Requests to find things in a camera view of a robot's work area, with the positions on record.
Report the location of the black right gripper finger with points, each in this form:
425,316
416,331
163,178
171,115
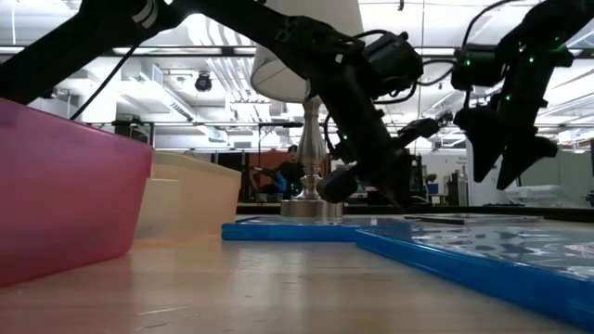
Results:
482,139
524,158

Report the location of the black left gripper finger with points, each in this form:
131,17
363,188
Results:
387,183
404,181

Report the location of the clear black-tray CD jewel case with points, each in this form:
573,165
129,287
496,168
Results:
436,220

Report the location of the small blue disc case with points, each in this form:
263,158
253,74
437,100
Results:
287,232

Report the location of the large blue disc case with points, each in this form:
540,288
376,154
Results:
487,278

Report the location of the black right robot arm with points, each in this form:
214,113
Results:
557,18

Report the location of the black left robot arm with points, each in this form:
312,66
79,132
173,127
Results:
93,42

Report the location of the blue box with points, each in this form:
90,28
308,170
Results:
432,188

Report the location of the white plastic-covered table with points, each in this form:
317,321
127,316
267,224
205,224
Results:
543,197

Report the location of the white pillar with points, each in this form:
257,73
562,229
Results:
492,190

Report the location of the green partition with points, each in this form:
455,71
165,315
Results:
575,171

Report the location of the silver table lamp white shade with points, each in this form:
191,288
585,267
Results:
311,148

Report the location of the person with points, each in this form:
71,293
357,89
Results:
290,174

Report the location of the cream plastic bin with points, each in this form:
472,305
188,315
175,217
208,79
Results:
195,199

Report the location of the pink translucent plastic bin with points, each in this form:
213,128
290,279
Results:
69,199

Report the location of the black aluminium table frame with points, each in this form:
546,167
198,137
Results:
533,211

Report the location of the black ceiling camera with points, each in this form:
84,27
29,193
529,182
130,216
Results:
203,82

